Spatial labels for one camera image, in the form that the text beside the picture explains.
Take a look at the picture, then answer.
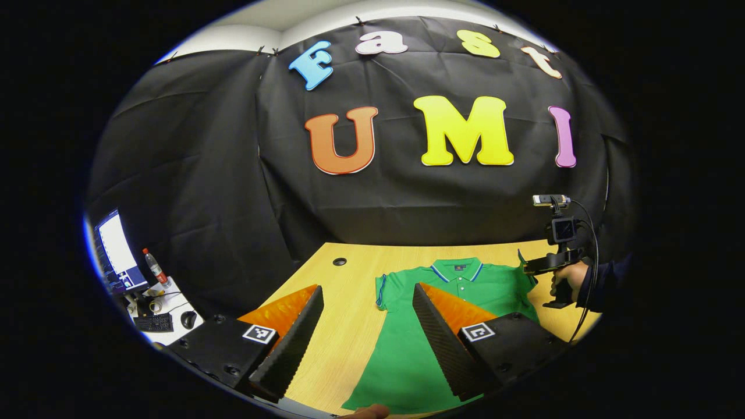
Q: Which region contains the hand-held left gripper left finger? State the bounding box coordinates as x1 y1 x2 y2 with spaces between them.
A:
165 285 325 403

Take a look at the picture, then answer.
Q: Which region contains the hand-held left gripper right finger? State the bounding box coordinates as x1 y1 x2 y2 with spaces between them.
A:
413 283 574 402

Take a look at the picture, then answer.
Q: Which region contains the green T-shirt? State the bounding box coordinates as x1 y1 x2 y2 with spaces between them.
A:
341 257 541 415

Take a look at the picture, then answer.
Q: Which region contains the white side desk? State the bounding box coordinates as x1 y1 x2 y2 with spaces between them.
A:
113 276 205 347

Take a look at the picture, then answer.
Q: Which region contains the black keyboard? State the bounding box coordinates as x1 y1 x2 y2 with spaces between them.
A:
133 313 175 333

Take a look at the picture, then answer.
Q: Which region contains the clear plastic bottle red cap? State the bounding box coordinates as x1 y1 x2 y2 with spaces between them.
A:
143 248 172 290

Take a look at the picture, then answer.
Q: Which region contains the computer monitor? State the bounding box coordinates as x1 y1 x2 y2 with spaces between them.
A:
93 208 150 294

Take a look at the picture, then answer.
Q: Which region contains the black cable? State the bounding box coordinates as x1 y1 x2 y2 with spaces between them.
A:
567 199 600 344

